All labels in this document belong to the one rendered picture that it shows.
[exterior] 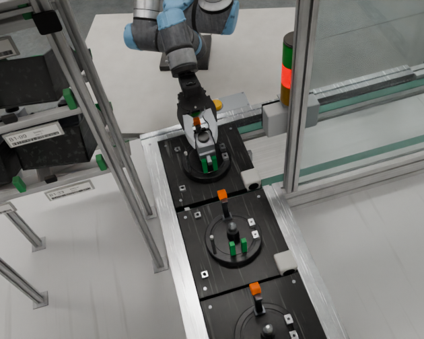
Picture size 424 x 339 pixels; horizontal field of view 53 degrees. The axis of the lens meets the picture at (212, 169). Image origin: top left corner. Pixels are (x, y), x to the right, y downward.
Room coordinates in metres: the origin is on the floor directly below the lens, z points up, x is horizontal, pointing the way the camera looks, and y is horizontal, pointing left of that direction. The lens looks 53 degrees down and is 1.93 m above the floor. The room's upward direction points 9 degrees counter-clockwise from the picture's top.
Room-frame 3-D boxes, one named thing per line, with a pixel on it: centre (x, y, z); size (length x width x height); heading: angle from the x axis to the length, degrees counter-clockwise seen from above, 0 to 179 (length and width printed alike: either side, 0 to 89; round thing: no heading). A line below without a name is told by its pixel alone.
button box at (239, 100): (0.97, -0.04, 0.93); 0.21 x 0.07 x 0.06; 98
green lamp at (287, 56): (0.66, -0.19, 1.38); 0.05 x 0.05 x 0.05
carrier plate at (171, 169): (0.75, 0.01, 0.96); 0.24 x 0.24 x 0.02; 8
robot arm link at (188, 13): (1.37, 0.02, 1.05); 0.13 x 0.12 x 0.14; 68
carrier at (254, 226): (0.49, -0.03, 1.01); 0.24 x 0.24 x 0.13; 8
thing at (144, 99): (1.32, 0.03, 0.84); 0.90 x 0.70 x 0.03; 78
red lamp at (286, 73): (0.66, -0.19, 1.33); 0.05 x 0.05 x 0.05
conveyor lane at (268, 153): (0.77, -0.29, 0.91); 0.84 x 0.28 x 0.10; 98
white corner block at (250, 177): (0.66, -0.10, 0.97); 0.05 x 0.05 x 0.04; 8
